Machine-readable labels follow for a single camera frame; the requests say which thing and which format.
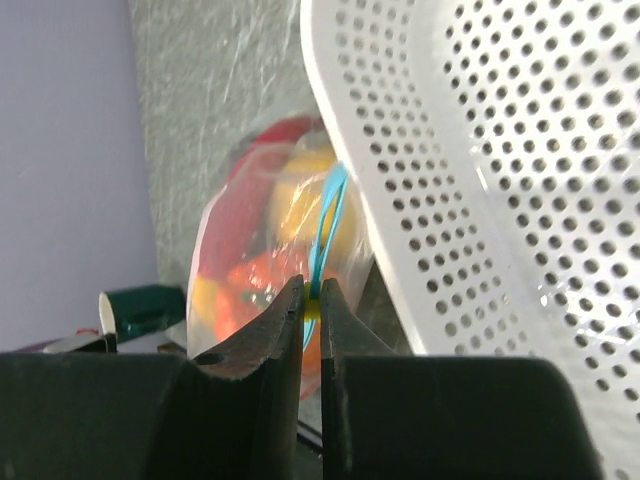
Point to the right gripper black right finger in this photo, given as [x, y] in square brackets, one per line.
[388, 416]

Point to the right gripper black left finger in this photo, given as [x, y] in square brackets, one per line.
[229, 413]

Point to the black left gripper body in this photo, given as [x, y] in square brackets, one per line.
[84, 341]

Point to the small orange pumpkin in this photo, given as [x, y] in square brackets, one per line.
[251, 287]

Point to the red chili pepper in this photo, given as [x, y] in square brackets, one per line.
[235, 214]

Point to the clear zip top bag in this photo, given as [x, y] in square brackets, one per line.
[258, 231]

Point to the yellow pear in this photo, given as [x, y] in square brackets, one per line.
[296, 201]

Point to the white perforated plastic basket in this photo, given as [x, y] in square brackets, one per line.
[495, 146]

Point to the yellow banana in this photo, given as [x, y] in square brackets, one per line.
[204, 297]

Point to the dark green mug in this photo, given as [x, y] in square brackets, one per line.
[132, 313]

